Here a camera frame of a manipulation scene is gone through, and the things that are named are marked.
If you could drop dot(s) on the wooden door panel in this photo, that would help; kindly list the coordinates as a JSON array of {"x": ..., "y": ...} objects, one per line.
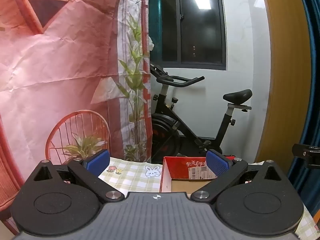
[{"x": 285, "y": 80}]

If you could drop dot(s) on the teal window curtain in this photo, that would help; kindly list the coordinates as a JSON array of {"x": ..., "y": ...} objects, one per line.
[{"x": 155, "y": 17}]

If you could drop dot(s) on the checked bunny print tablecloth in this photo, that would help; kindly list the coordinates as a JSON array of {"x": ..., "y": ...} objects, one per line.
[{"x": 130, "y": 175}]

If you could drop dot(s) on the red strawberry print box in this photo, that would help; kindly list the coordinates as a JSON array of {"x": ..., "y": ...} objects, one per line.
[{"x": 175, "y": 167}]

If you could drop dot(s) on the black exercise bike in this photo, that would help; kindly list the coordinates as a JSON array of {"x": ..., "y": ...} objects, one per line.
[{"x": 170, "y": 127}]

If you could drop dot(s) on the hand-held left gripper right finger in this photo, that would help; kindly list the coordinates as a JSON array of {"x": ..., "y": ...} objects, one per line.
[{"x": 217, "y": 165}]

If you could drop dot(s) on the dark framed window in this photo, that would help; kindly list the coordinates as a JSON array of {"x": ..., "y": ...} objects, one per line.
[{"x": 200, "y": 30}]

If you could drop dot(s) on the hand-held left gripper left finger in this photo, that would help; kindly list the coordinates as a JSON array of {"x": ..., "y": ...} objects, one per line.
[{"x": 97, "y": 161}]

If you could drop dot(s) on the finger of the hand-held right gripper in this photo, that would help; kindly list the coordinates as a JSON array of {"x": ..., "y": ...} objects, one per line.
[{"x": 311, "y": 156}]

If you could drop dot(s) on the pink printed backdrop cloth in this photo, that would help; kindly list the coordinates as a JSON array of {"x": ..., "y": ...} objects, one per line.
[{"x": 62, "y": 55}]

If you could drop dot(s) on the blue curtain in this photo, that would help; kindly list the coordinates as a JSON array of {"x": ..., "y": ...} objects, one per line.
[{"x": 315, "y": 105}]

